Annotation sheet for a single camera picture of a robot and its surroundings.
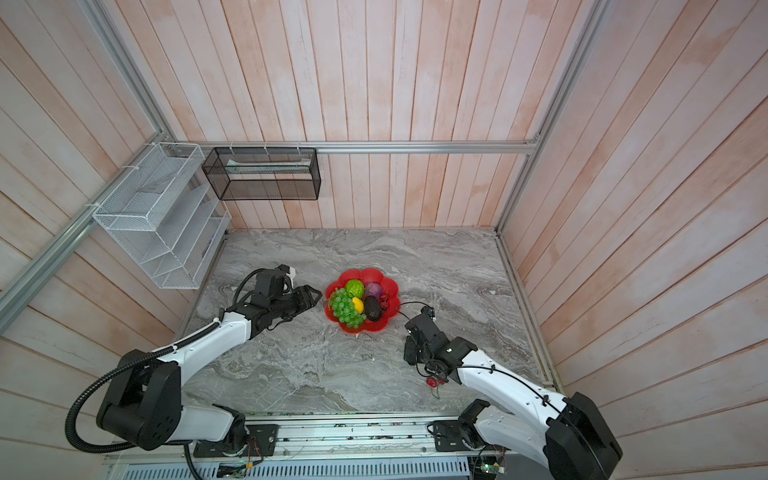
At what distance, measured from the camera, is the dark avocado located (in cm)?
94

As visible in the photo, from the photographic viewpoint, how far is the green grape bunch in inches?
35.6

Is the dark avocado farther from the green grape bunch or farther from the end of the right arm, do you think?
the end of the right arm

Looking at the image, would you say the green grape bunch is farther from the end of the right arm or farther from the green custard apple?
the end of the right arm
